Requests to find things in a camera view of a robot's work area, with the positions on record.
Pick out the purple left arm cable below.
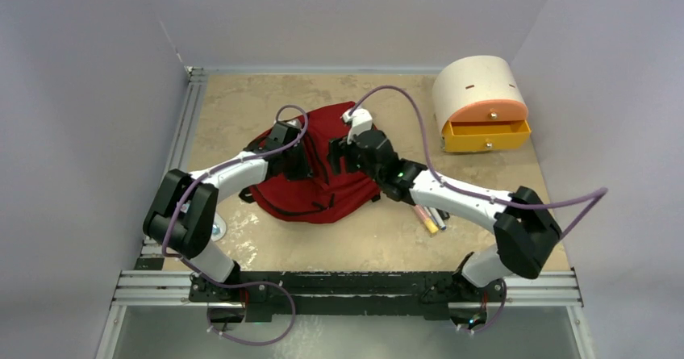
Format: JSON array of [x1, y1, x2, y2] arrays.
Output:
[[161, 104, 296, 346]]

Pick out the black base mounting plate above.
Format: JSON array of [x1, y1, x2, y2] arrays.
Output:
[[189, 271, 505, 325]]

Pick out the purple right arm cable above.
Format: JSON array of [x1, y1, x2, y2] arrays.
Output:
[[347, 85, 609, 335]]

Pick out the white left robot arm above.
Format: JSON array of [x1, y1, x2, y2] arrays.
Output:
[[143, 121, 308, 302]]

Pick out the white blue oval case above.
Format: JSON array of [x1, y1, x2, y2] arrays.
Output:
[[211, 213, 227, 242]]

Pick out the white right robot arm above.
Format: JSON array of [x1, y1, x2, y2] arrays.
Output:
[[327, 129, 561, 300]]

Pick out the orange upper drawer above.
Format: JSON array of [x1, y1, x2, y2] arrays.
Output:
[[436, 99, 528, 128]]

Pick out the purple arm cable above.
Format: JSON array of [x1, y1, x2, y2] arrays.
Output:
[[161, 104, 296, 346], [347, 85, 609, 335]]

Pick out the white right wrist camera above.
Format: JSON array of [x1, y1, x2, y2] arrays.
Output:
[[341, 107, 373, 144]]

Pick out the cream rounded drawer cabinet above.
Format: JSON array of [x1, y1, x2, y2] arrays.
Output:
[[432, 55, 526, 129]]

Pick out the yellow marker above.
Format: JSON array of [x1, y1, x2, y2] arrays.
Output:
[[413, 205, 440, 236]]

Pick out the red student backpack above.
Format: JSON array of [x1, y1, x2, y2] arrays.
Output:
[[239, 102, 381, 224]]

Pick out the white blue marker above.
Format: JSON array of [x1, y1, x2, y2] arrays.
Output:
[[426, 207, 447, 231]]

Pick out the aluminium frame rails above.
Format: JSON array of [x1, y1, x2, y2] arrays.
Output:
[[94, 66, 597, 359]]

